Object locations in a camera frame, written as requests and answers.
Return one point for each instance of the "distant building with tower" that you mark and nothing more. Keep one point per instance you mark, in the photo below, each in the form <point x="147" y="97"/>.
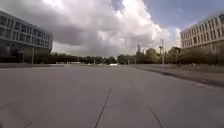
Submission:
<point x="131" y="59"/>

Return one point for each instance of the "grey paved plaza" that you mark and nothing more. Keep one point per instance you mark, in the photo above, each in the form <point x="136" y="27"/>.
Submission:
<point x="83" y="90"/>

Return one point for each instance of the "dark raised ground strip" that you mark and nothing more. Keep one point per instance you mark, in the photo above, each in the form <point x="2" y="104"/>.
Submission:
<point x="200" y="76"/>

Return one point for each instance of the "grey glass-fronted building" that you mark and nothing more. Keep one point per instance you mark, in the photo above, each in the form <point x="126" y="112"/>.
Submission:
<point x="20" y="33"/>

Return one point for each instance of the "white vehicle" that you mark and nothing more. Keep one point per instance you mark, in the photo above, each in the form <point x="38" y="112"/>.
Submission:
<point x="113" y="64"/>

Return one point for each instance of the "pale pole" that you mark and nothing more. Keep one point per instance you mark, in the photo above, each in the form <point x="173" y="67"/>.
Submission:
<point x="162" y="53"/>

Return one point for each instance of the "row of green trees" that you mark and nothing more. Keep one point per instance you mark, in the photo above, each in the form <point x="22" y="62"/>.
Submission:
<point x="196" y="56"/>

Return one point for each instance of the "row of dark trees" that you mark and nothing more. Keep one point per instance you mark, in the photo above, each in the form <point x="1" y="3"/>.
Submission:
<point x="73" y="59"/>

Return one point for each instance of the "pale building with many windows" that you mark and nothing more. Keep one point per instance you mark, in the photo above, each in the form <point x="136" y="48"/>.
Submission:
<point x="205" y="33"/>

